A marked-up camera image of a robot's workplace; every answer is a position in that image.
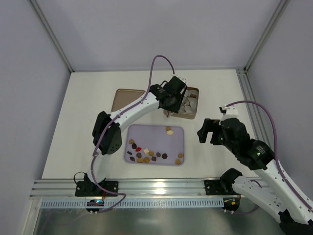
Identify dark rose chocolate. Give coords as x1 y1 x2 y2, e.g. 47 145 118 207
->
161 153 168 159

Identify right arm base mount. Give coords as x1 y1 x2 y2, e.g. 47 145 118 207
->
204 179 239 196

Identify white oval swirl chocolate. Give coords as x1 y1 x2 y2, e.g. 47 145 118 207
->
166 130 174 135

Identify metal tongs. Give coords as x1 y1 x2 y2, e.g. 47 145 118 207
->
165 77 188 118

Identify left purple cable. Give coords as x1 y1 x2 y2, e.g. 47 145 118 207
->
90 55 176 212

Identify gold tin box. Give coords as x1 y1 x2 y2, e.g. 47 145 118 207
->
163 87 199 119

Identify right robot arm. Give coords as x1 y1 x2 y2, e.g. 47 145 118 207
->
197 118 313 235

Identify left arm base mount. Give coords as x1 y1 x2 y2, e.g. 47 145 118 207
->
75 181 119 197

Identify white slotted cable duct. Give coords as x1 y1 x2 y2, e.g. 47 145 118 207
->
40 198 224 209

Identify aluminium frame rail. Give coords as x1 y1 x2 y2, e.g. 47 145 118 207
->
30 178 269 199

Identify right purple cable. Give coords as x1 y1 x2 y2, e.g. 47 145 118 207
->
219 100 313 215

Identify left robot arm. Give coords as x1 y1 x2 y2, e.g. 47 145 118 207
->
88 75 187 195

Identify gold tin lid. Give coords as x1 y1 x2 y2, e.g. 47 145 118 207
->
111 89 146 112

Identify purple cable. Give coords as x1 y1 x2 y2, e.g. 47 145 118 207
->
90 55 176 212
219 100 313 215

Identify lilac plastic tray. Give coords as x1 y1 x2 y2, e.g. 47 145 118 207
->
124 124 185 166

